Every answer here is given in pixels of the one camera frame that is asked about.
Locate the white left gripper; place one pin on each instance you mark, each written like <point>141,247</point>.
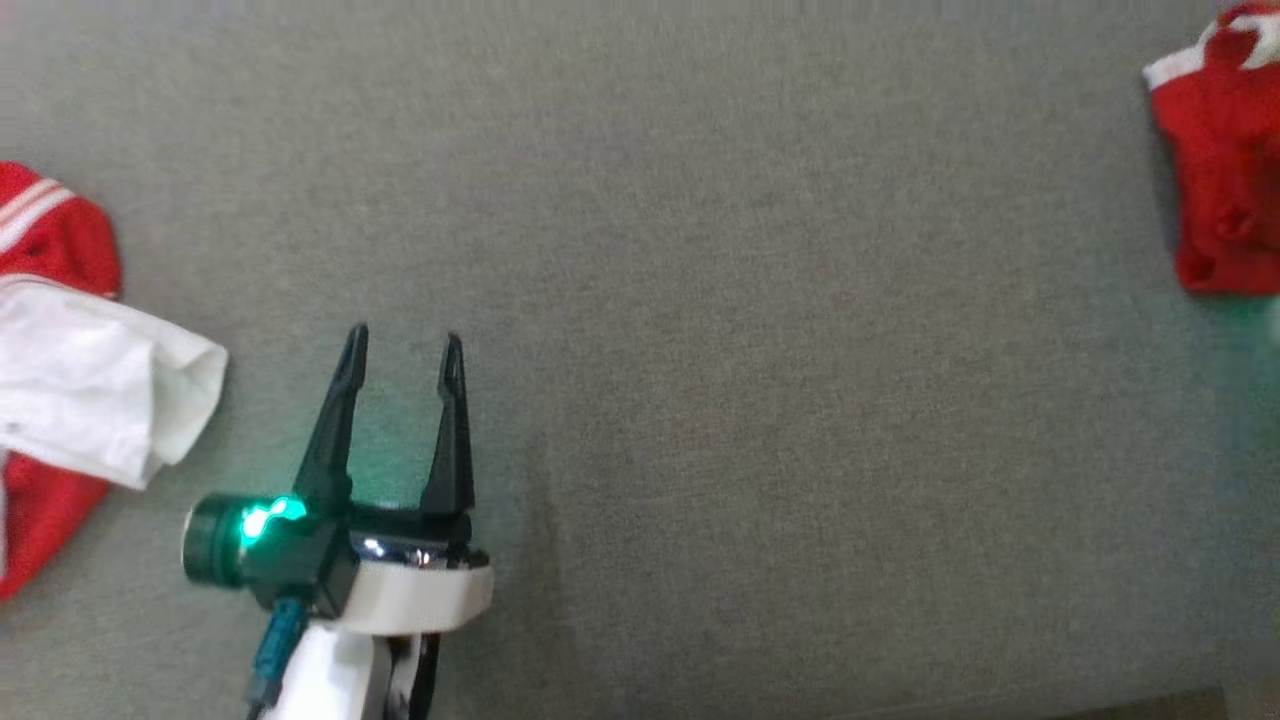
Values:
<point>420,595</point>

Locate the red shirt with white sleeves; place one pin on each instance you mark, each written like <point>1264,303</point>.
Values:
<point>80,390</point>

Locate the large grey sofa seat cushion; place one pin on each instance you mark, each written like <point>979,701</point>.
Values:
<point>750,400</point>

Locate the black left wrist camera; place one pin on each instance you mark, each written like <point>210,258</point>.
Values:
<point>290,555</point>

